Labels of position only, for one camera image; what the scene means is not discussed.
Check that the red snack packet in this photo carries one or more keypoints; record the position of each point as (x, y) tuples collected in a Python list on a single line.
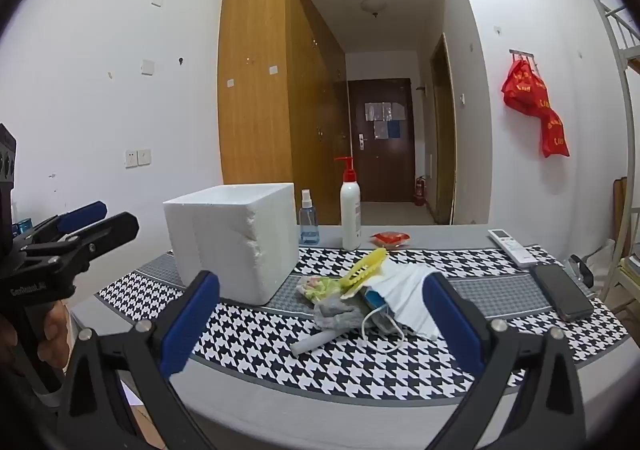
[(390, 239)]

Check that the white remote control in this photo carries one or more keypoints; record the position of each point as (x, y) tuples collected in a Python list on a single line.
[(512, 246)]

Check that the green printed tissue pack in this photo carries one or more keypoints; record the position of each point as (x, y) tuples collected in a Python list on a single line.
[(320, 287)]

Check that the paper notices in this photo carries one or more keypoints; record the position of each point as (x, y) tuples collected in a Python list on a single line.
[(382, 112)]

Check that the red fire extinguisher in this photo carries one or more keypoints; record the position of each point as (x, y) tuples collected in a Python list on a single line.
[(420, 192)]

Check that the person's left hand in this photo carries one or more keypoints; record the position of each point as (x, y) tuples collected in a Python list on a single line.
[(52, 335)]

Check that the white lotion pump bottle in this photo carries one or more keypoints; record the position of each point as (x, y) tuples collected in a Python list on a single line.
[(350, 215)]

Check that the white metal bunk bed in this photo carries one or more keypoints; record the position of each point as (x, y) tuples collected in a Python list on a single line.
[(612, 25)]

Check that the white bag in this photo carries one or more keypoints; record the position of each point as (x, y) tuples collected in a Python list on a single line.
[(405, 295)]

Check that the brown wooden boards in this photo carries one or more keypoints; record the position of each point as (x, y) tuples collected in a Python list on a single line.
[(620, 210)]

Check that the houndstooth tablecloth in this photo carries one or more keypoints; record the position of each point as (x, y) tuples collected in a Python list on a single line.
[(280, 330)]

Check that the yellow plastic clip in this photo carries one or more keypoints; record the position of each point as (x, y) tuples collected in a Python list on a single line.
[(362, 270)]

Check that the blue face mask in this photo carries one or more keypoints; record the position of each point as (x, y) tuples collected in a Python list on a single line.
[(374, 301)]

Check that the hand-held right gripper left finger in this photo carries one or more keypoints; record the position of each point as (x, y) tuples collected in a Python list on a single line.
[(192, 320)]

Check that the red plastic bag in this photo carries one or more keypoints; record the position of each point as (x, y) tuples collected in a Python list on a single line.
[(525, 90), (555, 132)]

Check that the grey cloth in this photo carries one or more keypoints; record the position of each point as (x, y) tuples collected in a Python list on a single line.
[(335, 315)]

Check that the wooden side door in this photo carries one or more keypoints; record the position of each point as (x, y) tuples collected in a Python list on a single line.
[(444, 140)]

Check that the group of toiletry bottles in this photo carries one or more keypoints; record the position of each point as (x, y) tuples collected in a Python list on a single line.
[(22, 227)]

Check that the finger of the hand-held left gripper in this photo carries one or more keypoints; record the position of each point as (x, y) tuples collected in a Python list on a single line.
[(107, 230), (82, 215)]

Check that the metal wall hook rack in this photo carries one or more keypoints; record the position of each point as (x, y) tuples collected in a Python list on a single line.
[(522, 54)]

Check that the black smartphone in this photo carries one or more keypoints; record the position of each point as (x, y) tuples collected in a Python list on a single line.
[(560, 290)]

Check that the white foam box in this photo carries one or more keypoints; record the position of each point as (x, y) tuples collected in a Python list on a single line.
[(225, 240)]

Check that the dark brown entrance door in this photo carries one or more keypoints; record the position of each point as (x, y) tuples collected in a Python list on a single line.
[(380, 155)]

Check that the clear blue spray bottle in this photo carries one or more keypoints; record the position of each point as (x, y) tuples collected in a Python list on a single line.
[(309, 225)]

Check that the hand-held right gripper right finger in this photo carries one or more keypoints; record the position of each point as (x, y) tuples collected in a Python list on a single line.
[(455, 325)]

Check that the white wall socket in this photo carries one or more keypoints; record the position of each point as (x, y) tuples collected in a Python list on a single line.
[(144, 157), (131, 159)]

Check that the ceiling lamp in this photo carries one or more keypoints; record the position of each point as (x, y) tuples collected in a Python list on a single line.
[(373, 6)]

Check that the wooden wardrobe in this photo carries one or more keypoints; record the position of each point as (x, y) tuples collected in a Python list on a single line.
[(255, 105)]

